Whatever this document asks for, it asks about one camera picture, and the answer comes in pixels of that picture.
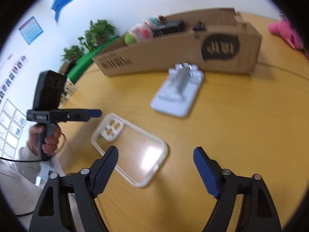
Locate clear cream phone case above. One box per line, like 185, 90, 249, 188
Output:
91, 113, 168, 188

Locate grey folding phone stand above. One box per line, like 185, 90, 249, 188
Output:
150, 63, 204, 118

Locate pig plush toy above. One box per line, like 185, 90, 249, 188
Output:
124, 18, 161, 46

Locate black product box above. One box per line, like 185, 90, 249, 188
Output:
154, 20, 185, 37

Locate black sunglasses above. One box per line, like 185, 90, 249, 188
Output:
192, 21, 206, 32

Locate person's left forearm white sleeve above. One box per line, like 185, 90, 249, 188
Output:
0, 146, 66, 232

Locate person's left hand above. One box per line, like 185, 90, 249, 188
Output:
28, 122, 62, 156

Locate leaf patterned paper cup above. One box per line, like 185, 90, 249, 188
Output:
59, 78, 76, 108

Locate green cloth covered table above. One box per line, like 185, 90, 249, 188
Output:
66, 36, 120, 84

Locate small potted green plant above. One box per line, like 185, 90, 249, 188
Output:
62, 45, 85, 62

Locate large potted green plant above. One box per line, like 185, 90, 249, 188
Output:
77, 19, 116, 52

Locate brown cardboard box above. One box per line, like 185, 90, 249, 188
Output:
93, 8, 262, 77

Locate pink bear plush toy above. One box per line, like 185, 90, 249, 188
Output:
268, 18, 308, 59

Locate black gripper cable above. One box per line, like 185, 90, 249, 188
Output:
0, 132, 67, 163

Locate blue framed wall poster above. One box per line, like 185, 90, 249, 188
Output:
18, 16, 43, 45

